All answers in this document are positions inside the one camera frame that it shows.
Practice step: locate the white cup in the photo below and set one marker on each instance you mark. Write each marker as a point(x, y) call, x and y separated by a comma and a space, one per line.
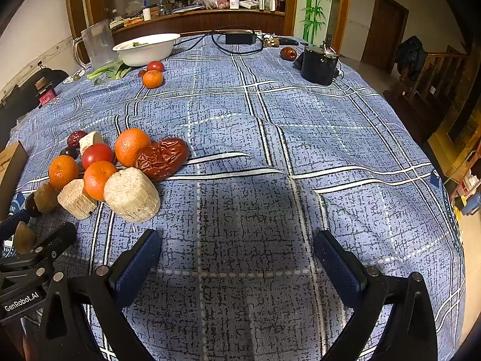
point(146, 14)

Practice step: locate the green leafy vegetable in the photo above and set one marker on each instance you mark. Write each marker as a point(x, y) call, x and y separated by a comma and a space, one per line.
point(109, 70)

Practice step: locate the white garlic piece centre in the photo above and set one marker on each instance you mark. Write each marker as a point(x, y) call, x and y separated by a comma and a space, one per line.
point(91, 141)

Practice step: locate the brown wooden door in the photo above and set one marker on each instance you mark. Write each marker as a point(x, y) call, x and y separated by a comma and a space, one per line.
point(383, 30)

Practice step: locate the smooth red date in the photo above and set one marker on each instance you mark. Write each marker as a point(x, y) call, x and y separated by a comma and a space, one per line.
point(288, 53)

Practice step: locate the black power adapter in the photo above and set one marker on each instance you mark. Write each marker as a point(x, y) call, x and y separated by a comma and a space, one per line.
point(240, 38)

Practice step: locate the shallow cardboard tray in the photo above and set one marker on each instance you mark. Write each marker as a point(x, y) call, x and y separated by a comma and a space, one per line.
point(11, 173)

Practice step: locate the small brown trinket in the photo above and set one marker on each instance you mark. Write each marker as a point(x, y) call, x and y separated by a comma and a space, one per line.
point(270, 40)

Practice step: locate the large pale ridged chunk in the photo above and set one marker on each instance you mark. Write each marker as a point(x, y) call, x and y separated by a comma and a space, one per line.
point(131, 194)

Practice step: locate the pink box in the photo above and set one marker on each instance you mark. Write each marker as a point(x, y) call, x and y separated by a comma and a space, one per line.
point(47, 96)

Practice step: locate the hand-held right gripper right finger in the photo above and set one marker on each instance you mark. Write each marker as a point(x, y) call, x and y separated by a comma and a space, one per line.
point(338, 263)

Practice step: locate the large wrinkled red date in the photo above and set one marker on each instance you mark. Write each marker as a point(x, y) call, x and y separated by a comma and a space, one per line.
point(162, 158)

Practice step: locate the red tomato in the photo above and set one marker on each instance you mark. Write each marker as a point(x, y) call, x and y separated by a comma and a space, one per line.
point(97, 155)
point(155, 66)

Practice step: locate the orange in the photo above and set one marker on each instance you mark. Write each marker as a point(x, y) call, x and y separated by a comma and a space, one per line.
point(131, 146)
point(98, 180)
point(153, 79)
point(63, 172)

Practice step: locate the small pale ridged chunk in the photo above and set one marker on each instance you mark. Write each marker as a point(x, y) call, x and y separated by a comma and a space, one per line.
point(77, 198)

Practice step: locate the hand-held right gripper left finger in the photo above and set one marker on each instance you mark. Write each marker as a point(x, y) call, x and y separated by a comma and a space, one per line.
point(137, 267)

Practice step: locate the wooden railing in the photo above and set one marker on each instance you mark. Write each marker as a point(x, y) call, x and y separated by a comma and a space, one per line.
point(432, 75)

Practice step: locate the green bamboo painting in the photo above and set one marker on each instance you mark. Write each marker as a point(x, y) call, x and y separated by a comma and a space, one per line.
point(317, 3)

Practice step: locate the blue plastic bin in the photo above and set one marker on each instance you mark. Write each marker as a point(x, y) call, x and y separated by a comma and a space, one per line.
point(471, 203)

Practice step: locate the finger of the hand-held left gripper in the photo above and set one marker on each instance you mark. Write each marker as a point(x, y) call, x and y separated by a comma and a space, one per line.
point(56, 238)
point(14, 219)

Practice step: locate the black cylindrical device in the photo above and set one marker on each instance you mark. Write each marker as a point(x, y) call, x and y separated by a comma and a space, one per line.
point(318, 64)

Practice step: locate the dark brown round chestnut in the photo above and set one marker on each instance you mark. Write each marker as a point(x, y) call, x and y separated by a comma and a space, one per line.
point(31, 207)

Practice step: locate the black sofa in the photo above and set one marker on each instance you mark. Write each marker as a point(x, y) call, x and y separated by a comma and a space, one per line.
point(22, 101)

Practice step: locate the white enamel bowl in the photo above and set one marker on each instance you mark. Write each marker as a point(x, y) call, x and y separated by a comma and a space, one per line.
point(146, 47)

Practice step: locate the small dark red date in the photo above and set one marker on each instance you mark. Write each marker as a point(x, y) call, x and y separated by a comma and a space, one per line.
point(76, 138)
point(142, 73)

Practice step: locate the dark purple plum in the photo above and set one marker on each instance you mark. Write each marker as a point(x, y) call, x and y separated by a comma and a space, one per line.
point(69, 152)

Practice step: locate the black jacket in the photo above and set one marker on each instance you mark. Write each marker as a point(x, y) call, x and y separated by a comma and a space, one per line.
point(411, 56)

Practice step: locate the clear plastic pitcher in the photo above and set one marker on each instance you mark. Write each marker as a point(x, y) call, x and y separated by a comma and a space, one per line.
point(96, 45)

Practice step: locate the brown-skinned pale chunk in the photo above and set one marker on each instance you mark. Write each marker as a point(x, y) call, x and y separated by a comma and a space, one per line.
point(46, 197)
point(24, 237)

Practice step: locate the blue plaid tablecloth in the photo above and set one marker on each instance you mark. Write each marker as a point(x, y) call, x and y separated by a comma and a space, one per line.
point(263, 139)

